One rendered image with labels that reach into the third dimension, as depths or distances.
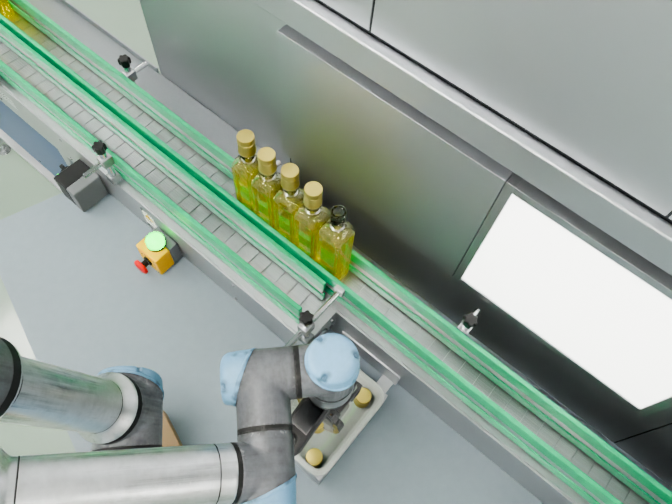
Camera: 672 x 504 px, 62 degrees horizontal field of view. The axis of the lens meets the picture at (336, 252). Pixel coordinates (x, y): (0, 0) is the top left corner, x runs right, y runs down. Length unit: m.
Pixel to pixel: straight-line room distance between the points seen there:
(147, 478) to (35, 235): 0.97
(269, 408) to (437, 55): 0.55
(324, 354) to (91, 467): 0.31
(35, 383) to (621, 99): 0.81
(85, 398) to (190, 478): 0.25
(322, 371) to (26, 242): 1.00
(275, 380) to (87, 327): 0.72
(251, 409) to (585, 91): 0.59
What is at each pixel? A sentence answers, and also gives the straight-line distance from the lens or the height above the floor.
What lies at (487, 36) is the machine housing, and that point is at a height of 1.50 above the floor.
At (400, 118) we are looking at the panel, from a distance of 0.95.
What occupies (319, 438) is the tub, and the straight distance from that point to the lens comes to 1.26.
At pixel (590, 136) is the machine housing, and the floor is 1.45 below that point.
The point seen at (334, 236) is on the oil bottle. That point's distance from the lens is 1.06.
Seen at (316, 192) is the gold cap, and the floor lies 1.16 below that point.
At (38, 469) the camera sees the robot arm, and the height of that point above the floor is 1.35.
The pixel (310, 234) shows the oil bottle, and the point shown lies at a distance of 1.10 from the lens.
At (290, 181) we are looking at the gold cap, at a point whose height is 1.15.
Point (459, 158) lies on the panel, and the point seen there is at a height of 1.31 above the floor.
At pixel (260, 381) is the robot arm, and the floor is 1.25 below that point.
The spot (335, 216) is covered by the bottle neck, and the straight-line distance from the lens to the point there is 1.02.
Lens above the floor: 2.01
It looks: 62 degrees down
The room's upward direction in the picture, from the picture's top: 7 degrees clockwise
